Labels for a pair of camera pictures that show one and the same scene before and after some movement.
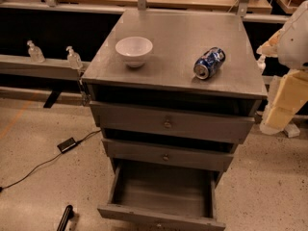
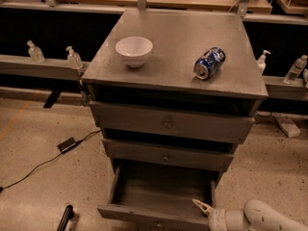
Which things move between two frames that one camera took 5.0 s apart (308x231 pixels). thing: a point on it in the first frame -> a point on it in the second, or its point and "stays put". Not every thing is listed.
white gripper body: [295, 43] -> [217, 218]
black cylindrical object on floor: [68, 214] stays put
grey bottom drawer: [165, 195] stays put
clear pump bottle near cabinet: [73, 59] stays put
